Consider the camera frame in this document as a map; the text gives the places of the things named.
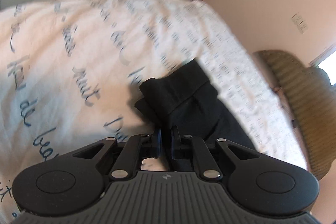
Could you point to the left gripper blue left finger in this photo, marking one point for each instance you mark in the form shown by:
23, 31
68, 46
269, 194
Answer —
128, 156

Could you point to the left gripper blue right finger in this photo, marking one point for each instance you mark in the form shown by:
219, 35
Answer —
191, 154

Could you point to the black pants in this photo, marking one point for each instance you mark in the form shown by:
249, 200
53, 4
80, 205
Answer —
185, 102

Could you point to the white script-print bedspread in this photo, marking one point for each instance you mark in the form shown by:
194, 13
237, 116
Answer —
71, 70

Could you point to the window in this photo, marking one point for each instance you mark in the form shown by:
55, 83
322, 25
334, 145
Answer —
327, 62

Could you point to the white wall socket plate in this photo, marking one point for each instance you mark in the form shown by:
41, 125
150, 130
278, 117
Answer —
299, 22

